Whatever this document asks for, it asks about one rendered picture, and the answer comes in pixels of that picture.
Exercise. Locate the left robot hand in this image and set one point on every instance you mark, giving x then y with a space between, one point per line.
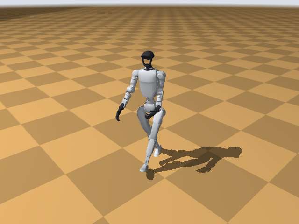
148 116

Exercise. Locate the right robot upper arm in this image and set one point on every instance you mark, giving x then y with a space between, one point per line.
131 88

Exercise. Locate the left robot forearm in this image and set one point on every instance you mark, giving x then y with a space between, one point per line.
159 100

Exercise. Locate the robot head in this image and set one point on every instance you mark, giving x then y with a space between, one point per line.
147 55

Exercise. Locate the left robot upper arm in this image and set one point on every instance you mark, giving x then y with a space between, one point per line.
161 75

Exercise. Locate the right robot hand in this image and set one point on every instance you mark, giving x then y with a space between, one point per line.
119 111

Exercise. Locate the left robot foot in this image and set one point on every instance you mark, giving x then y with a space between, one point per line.
144 168

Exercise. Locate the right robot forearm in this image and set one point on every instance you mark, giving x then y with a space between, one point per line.
126 98

